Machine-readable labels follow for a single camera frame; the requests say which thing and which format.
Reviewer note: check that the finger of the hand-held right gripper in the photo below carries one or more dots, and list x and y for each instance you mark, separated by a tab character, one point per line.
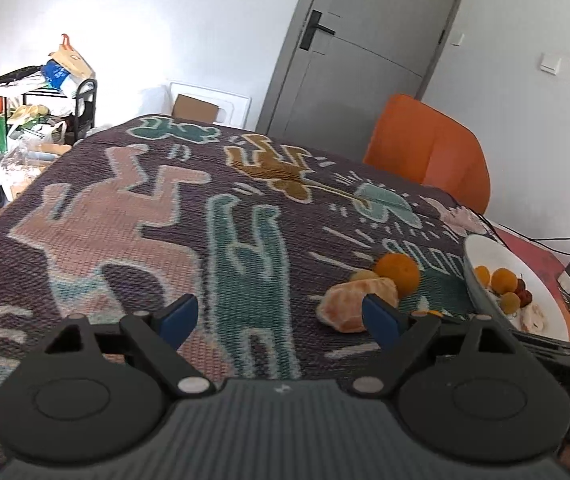
540	342

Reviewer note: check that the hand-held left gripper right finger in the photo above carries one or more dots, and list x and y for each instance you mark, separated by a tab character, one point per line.
382	322

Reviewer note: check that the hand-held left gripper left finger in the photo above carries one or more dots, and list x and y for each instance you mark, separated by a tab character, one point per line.
180	320

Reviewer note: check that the peeled orange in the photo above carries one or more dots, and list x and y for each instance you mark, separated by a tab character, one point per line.
350	305

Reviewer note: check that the dark red plum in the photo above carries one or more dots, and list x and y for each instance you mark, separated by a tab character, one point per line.
527	298
521	286

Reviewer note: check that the large mandarin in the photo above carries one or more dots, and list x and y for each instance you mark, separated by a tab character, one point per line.
400	271

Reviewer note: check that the medium mandarin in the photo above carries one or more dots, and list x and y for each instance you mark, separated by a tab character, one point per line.
504	280

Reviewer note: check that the white plate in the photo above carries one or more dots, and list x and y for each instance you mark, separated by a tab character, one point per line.
497	255

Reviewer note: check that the printed woven blanket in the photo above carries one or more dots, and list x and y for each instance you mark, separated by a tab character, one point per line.
115	210

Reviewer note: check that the orange chair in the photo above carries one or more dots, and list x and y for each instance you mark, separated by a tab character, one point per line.
425	145

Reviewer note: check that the cardboard box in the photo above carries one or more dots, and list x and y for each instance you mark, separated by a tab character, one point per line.
195	109

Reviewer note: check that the white board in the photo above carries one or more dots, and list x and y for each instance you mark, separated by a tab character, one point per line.
235	105

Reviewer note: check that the clear plastic bag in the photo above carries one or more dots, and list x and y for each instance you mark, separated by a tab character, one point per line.
20	162

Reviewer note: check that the black cart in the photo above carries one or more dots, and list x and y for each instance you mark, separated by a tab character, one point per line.
85	105

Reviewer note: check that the pale yellow plastic bag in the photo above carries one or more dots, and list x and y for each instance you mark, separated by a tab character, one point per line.
27	115

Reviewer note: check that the green bag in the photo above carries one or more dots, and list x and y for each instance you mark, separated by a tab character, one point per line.
0	132

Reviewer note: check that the blue bag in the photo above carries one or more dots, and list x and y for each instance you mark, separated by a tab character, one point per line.
57	75

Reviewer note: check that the brown paper bag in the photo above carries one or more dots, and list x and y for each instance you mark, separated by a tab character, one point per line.
72	57

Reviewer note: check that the black bag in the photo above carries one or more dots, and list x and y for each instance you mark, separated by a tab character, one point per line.
20	75

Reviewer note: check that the grey door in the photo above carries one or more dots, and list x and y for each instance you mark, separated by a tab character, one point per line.
365	20

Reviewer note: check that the square white wall switch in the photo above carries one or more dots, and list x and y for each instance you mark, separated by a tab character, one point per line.
550	62

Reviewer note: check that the narrow white wall switch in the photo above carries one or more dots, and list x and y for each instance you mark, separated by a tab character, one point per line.
459	39

